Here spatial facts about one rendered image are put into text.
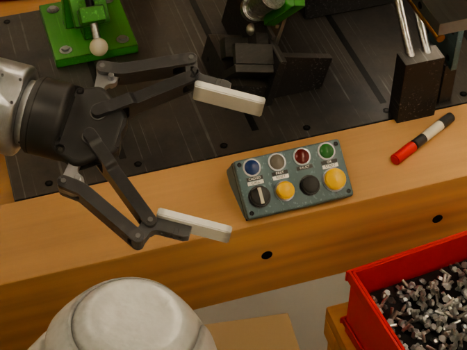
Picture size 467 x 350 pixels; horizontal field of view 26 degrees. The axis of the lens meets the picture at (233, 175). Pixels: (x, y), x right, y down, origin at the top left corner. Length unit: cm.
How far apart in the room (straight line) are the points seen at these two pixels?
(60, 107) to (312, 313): 151
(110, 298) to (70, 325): 4
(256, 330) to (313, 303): 121
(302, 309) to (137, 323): 155
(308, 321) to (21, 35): 104
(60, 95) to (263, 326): 40
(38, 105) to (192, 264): 47
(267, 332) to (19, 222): 38
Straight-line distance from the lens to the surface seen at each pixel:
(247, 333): 118
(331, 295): 241
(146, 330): 84
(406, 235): 147
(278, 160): 134
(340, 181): 135
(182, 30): 164
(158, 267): 134
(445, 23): 130
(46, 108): 94
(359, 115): 149
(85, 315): 85
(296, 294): 240
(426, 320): 128
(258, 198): 131
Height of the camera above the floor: 189
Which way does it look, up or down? 45 degrees down
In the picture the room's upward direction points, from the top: straight up
